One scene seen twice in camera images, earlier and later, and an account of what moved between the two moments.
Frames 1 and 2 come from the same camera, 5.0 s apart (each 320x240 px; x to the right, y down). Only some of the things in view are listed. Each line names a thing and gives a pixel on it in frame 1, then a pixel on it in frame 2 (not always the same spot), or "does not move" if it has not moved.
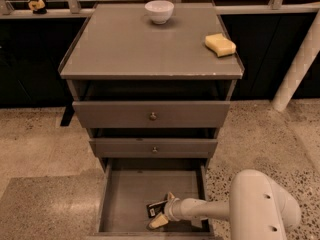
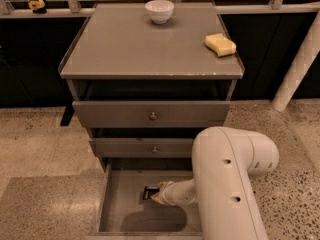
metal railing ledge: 72,0 does not move
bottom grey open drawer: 131,184 does not move
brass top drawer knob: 153,117 does not move
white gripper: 172,209 → 171,193
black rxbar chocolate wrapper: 156,208 → 149,191
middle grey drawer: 152,148 does not move
